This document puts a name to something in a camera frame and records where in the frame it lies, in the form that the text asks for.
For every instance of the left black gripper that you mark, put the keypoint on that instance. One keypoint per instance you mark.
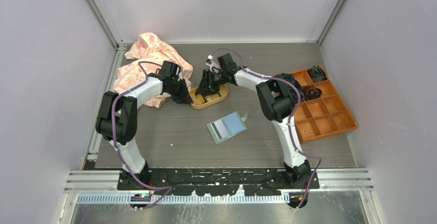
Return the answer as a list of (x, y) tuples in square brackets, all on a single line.
[(184, 98)]

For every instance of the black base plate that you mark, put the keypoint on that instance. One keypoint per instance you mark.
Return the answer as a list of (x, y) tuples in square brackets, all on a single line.
[(223, 181)]

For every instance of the orange compartment organizer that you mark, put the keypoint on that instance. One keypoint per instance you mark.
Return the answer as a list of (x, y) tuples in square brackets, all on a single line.
[(323, 117)]

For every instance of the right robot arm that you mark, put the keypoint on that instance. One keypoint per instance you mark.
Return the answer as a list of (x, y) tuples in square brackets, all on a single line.
[(278, 100)]

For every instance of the dark rolled item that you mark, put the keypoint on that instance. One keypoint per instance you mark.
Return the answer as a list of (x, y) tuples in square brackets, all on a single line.
[(301, 91), (290, 78), (311, 93), (317, 74)]

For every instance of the green card holder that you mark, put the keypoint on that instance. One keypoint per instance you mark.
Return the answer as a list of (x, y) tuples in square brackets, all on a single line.
[(234, 123)]

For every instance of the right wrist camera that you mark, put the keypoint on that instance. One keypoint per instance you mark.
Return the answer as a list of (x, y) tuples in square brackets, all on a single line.
[(213, 66)]

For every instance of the yellow oval tray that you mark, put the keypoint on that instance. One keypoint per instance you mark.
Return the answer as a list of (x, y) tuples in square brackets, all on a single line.
[(203, 101)]

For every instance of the pink patterned cloth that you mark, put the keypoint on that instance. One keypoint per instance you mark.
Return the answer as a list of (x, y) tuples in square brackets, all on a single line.
[(148, 55)]

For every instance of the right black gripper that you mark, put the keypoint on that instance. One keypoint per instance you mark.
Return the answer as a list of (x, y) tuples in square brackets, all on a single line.
[(206, 87)]

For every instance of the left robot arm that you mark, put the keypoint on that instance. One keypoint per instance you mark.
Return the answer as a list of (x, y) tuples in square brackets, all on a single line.
[(117, 120)]

